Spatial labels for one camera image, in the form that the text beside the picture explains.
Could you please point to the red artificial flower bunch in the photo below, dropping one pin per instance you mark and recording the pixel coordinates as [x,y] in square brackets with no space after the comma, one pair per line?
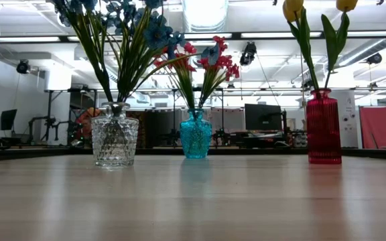
[226,62]
[186,80]

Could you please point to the clear faceted glass vase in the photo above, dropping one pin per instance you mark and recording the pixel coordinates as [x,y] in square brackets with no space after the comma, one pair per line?
[114,140]

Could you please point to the blue artificial flower bunch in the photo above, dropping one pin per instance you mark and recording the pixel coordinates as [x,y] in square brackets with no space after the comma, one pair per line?
[156,33]
[92,50]

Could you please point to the red ribbed glass vase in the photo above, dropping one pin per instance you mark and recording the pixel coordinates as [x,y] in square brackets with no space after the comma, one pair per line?
[323,127]

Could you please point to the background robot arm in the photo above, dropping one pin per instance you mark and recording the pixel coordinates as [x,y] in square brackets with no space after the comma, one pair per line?
[49,121]

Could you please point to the teal glass vase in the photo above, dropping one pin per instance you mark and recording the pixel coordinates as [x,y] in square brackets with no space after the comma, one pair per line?
[196,137]

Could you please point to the black partition panel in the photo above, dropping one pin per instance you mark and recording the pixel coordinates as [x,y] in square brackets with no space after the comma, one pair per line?
[159,129]

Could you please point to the large black monitor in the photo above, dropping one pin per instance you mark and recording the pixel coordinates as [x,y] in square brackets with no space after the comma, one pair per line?
[263,118]

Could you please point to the white tower cabinet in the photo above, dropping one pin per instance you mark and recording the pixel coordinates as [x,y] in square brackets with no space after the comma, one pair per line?
[350,117]

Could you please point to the coral partition panel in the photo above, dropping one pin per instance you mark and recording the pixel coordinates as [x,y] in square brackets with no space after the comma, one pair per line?
[377,129]

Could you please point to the small black monitor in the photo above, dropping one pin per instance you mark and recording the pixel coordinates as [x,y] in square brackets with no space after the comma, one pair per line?
[8,118]

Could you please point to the black ceiling camera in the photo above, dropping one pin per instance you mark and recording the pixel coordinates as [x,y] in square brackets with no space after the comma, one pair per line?
[248,53]
[22,67]
[374,58]

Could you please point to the black overhead frame bar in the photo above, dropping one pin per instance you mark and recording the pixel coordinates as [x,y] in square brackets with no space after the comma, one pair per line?
[236,35]

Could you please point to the silver ceiling duct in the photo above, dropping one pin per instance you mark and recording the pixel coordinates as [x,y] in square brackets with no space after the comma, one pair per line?
[206,13]

